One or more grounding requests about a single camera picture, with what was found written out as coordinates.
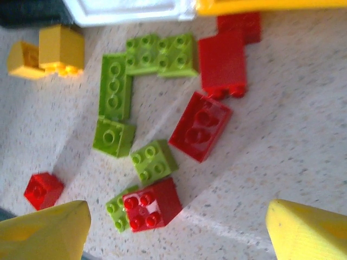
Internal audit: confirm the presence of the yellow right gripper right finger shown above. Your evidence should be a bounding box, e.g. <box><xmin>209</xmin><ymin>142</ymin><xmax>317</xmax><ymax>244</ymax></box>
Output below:
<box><xmin>265</xmin><ymin>199</ymin><xmax>347</xmax><ymax>260</ymax></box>

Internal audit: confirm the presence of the yellow lego brick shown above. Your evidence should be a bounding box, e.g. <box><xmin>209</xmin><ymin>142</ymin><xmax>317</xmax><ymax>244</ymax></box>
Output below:
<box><xmin>7</xmin><ymin>40</ymin><xmax>46</xmax><ymax>81</ymax></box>
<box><xmin>38</xmin><ymin>23</ymin><xmax>86</xmax><ymax>79</ymax></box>

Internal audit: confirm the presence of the small red lego brick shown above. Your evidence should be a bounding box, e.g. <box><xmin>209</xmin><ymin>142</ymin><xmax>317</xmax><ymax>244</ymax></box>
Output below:
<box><xmin>23</xmin><ymin>172</ymin><xmax>65</xmax><ymax>212</ymax></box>

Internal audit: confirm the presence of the green square lego brick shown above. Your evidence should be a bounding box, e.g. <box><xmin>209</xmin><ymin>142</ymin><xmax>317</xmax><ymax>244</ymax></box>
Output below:
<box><xmin>105</xmin><ymin>185</ymin><xmax>139</xmax><ymax>234</ymax></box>
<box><xmin>125</xmin><ymin>33</ymin><xmax>161</xmax><ymax>76</ymax></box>
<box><xmin>156</xmin><ymin>32</ymin><xmax>199</xmax><ymax>79</ymax></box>
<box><xmin>92</xmin><ymin>115</ymin><xmax>137</xmax><ymax>158</ymax></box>
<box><xmin>130</xmin><ymin>139</ymin><xmax>179</xmax><ymax>185</ymax></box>

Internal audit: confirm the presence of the long green lego brick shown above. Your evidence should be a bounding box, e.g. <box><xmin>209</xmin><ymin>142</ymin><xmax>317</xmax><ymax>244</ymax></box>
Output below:
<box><xmin>98</xmin><ymin>53</ymin><xmax>134</xmax><ymax>121</ymax></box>

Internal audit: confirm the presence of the black plastic container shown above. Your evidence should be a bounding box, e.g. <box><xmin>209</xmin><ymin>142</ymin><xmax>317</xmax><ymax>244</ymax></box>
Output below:
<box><xmin>0</xmin><ymin>0</ymin><xmax>74</xmax><ymax>28</ymax></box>

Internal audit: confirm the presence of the white plastic container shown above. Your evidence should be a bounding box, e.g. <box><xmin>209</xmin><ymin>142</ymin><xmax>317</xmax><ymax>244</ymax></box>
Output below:
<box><xmin>63</xmin><ymin>0</ymin><xmax>199</xmax><ymax>28</ymax></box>

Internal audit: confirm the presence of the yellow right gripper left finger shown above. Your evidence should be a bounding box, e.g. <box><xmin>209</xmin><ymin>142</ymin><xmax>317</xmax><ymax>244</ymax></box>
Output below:
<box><xmin>0</xmin><ymin>200</ymin><xmax>92</xmax><ymax>260</ymax></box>

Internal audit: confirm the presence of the yellow plastic container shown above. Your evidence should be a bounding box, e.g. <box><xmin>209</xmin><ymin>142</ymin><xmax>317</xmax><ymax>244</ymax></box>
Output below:
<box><xmin>195</xmin><ymin>0</ymin><xmax>347</xmax><ymax>17</ymax></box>

